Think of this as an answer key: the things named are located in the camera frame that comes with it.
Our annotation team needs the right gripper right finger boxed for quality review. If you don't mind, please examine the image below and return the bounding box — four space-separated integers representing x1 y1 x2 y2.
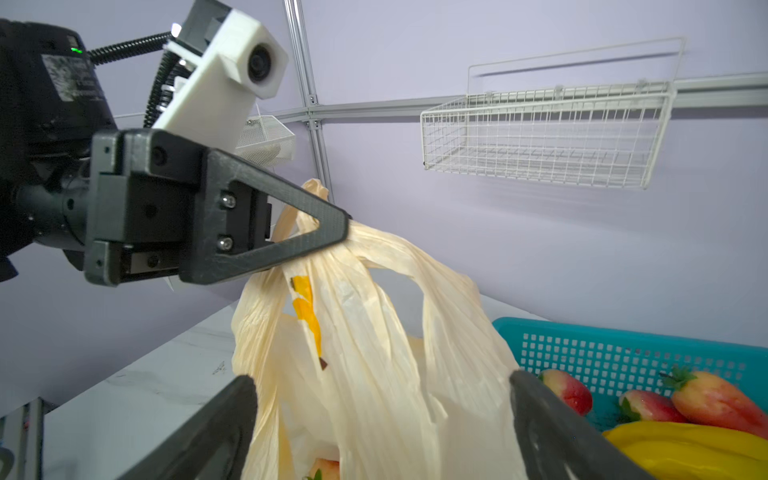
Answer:
509 370 652 479

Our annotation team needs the cream banana print plastic bag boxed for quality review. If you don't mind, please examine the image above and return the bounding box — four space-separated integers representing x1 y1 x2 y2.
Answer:
230 178 529 480

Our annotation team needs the teal plastic fruit basket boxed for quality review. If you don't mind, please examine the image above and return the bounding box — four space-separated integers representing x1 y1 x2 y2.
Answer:
493 317 767 431

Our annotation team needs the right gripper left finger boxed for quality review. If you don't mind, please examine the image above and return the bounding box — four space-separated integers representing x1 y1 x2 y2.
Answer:
122 375 258 479

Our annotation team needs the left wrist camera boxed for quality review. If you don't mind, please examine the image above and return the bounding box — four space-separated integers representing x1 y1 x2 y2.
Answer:
153 1 289 153

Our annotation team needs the white wire wall basket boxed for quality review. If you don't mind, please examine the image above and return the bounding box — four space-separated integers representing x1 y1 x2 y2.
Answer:
420 37 687 189

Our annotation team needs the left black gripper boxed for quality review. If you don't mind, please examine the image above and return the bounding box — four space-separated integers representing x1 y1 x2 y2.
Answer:
83 129 350 287

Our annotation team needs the red fake strawberry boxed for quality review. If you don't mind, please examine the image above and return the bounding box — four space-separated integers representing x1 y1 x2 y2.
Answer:
538 369 593 416
660 367 767 439
618 390 688 423

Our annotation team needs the yellow fake banana bunch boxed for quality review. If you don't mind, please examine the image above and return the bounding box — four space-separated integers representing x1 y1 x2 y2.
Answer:
603 421 767 479

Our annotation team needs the upper white mesh shelf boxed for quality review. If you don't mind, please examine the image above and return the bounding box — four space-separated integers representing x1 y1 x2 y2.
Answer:
235 115 296 168

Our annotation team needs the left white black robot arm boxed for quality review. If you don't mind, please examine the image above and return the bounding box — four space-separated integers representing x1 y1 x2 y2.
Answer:
1 1 350 287

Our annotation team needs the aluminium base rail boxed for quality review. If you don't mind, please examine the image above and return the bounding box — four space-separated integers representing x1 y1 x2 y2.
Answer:
1 398 58 480

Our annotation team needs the aluminium frame corner post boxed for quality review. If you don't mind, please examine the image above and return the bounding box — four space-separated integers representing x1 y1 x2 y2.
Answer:
284 0 334 203

